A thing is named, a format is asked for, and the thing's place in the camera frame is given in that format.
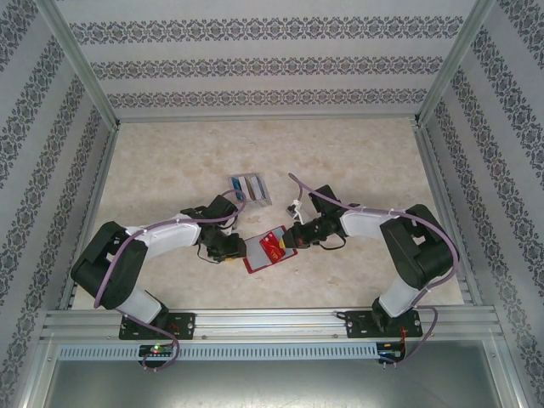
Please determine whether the red card holder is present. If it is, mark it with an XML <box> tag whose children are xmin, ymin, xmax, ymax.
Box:
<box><xmin>242</xmin><ymin>224</ymin><xmax>299</xmax><ymax>275</ymax></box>

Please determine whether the red credit card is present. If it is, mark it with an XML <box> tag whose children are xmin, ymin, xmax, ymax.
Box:
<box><xmin>258</xmin><ymin>230</ymin><xmax>287</xmax><ymax>265</ymax></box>

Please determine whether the clear plastic card box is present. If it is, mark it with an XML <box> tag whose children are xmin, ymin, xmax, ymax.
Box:
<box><xmin>226</xmin><ymin>171</ymin><xmax>274</xmax><ymax>209</ymax></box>

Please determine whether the grey card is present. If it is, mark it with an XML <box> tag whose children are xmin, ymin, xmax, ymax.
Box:
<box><xmin>249</xmin><ymin>173</ymin><xmax>270</xmax><ymax>201</ymax></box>

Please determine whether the left circuit board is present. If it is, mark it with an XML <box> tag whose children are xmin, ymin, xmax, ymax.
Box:
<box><xmin>139</xmin><ymin>344</ymin><xmax>177</xmax><ymax>358</ymax></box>

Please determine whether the grey metal panel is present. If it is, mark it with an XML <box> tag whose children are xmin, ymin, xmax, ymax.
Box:
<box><xmin>25</xmin><ymin>357</ymin><xmax>522</xmax><ymax>408</ymax></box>

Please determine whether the left gripper thin black wire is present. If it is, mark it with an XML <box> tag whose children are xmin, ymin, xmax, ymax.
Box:
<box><xmin>195</xmin><ymin>242</ymin><xmax>223</xmax><ymax>264</ymax></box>

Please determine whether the gripper thin black wire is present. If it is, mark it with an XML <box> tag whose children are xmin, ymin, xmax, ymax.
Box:
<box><xmin>317</xmin><ymin>234</ymin><xmax>348</xmax><ymax>251</ymax></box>
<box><xmin>195</xmin><ymin>242</ymin><xmax>223</xmax><ymax>264</ymax></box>

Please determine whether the right gripper thin black wire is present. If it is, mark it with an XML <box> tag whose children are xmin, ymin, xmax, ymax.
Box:
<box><xmin>317</xmin><ymin>234</ymin><xmax>348</xmax><ymax>251</ymax></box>

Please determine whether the white cable connector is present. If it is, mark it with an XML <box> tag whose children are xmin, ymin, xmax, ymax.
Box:
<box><xmin>286</xmin><ymin>201</ymin><xmax>308</xmax><ymax>225</ymax></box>

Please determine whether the aluminium mounting rail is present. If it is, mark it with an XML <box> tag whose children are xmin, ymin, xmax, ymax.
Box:
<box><xmin>39</xmin><ymin>306</ymin><xmax>506</xmax><ymax>342</ymax></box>

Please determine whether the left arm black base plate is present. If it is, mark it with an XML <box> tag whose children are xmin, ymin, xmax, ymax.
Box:
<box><xmin>118</xmin><ymin>311</ymin><xmax>197</xmax><ymax>342</ymax></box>

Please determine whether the slotted grey cable duct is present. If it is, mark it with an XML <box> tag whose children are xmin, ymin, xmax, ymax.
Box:
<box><xmin>56</xmin><ymin>342</ymin><xmax>380</xmax><ymax>361</ymax></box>

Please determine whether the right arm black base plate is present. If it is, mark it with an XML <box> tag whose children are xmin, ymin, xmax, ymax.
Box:
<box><xmin>344</xmin><ymin>309</ymin><xmax>423</xmax><ymax>340</ymax></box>

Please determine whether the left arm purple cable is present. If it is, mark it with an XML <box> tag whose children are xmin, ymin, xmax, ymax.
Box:
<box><xmin>93</xmin><ymin>189</ymin><xmax>248</xmax><ymax>373</ymax></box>

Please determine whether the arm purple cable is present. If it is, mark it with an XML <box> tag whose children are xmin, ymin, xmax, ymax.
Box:
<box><xmin>287</xmin><ymin>172</ymin><xmax>462</xmax><ymax>371</ymax></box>
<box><xmin>93</xmin><ymin>189</ymin><xmax>248</xmax><ymax>373</ymax></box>

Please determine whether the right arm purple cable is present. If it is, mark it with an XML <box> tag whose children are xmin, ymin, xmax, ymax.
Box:
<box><xmin>287</xmin><ymin>172</ymin><xmax>462</xmax><ymax>371</ymax></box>

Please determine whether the left aluminium side rail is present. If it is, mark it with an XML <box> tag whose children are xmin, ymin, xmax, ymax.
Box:
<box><xmin>58</xmin><ymin>126</ymin><xmax>122</xmax><ymax>311</ymax></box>

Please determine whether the aluminium side rail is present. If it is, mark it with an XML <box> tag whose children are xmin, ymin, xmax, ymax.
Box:
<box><xmin>412</xmin><ymin>123</ymin><xmax>473</xmax><ymax>305</ymax></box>
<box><xmin>58</xmin><ymin>126</ymin><xmax>122</xmax><ymax>311</ymax></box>

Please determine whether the right aluminium side rail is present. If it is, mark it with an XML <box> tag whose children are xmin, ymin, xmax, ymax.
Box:
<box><xmin>412</xmin><ymin>123</ymin><xmax>473</xmax><ymax>305</ymax></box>

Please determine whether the right aluminium frame post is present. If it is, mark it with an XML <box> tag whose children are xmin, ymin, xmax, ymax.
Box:
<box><xmin>412</xmin><ymin>0</ymin><xmax>497</xmax><ymax>127</ymax></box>

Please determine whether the aluminium frame post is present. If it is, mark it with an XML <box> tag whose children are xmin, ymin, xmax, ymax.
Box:
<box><xmin>37</xmin><ymin>0</ymin><xmax>121</xmax><ymax>129</ymax></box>
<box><xmin>412</xmin><ymin>0</ymin><xmax>497</xmax><ymax>127</ymax></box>

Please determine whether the left aluminium frame post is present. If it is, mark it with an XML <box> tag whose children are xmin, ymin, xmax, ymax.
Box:
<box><xmin>37</xmin><ymin>0</ymin><xmax>121</xmax><ymax>129</ymax></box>

